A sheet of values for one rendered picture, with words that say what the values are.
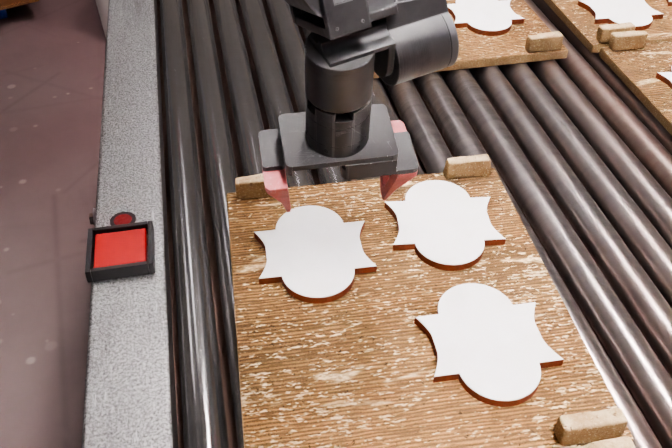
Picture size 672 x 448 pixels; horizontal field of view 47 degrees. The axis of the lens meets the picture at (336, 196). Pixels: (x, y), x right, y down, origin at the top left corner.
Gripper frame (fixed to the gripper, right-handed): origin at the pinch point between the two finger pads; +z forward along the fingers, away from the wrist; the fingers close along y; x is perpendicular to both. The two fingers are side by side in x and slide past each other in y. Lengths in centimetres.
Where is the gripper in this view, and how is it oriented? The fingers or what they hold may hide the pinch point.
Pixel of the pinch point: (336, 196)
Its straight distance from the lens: 76.7
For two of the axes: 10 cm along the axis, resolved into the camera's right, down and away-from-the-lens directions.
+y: -9.9, 1.2, -1.1
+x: 1.6, 7.8, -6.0
